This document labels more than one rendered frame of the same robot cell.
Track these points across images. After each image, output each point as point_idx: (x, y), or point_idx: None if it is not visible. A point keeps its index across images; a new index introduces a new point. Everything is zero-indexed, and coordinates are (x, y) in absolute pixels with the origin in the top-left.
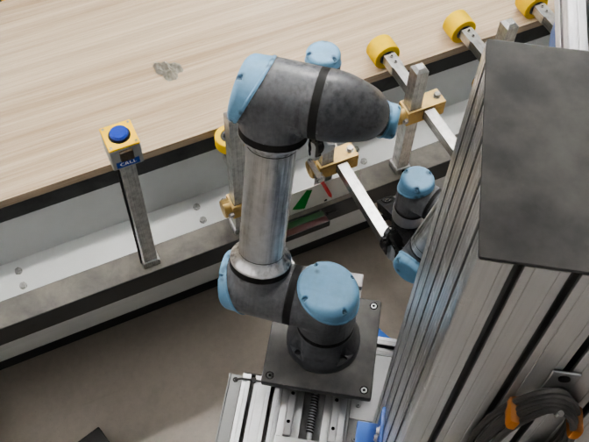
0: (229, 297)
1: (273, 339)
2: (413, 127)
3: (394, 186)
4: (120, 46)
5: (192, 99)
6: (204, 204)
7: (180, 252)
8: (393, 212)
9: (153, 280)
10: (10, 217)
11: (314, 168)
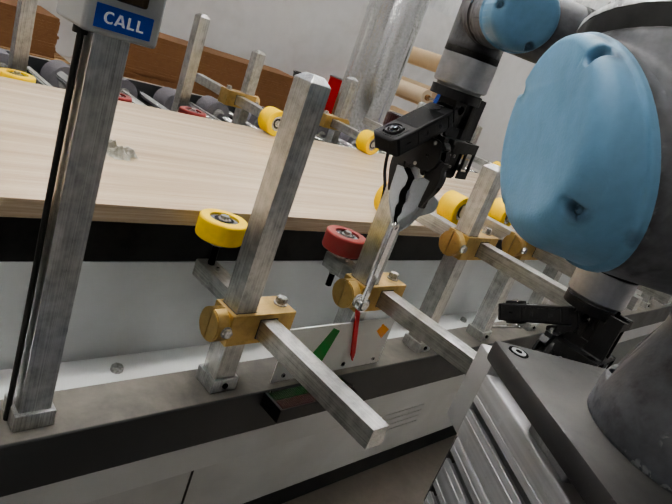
0: (656, 117)
1: (585, 447)
2: (459, 270)
3: (415, 369)
4: (36, 120)
5: (155, 180)
6: (130, 368)
7: (99, 409)
8: (589, 277)
9: (24, 468)
10: None
11: (382, 259)
